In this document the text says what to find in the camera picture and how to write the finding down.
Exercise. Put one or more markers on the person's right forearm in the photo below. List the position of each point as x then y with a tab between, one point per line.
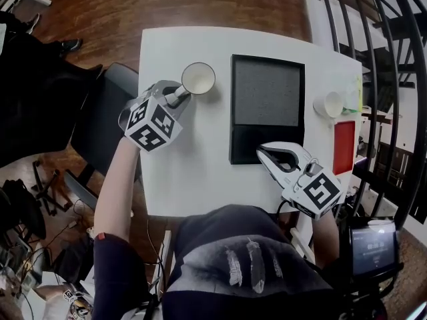
325	238

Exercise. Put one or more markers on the clear plastic bag yellow-green print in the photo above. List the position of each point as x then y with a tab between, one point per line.
353	93

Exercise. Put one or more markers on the person's dark feather-print shirt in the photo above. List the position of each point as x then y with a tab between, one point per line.
240	262

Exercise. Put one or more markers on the black bag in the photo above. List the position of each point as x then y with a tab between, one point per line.
20	208

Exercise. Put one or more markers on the red flat box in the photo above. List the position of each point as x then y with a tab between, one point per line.
344	147

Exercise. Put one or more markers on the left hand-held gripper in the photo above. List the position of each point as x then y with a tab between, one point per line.
151	125

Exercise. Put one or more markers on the black square tray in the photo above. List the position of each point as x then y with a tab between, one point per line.
265	92

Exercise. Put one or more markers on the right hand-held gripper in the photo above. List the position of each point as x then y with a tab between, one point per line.
318	192

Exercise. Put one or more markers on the black display monitor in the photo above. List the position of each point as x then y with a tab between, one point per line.
373	247

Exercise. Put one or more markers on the person's left forearm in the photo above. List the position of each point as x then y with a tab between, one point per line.
115	185

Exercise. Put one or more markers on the plain white cup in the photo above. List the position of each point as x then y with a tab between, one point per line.
332	104

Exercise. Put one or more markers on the black metal railing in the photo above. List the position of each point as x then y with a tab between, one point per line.
393	78

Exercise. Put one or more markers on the white cup with brown rim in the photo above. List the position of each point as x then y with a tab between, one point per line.
198	78

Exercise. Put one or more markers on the black office chair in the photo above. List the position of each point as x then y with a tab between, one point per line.
40	95

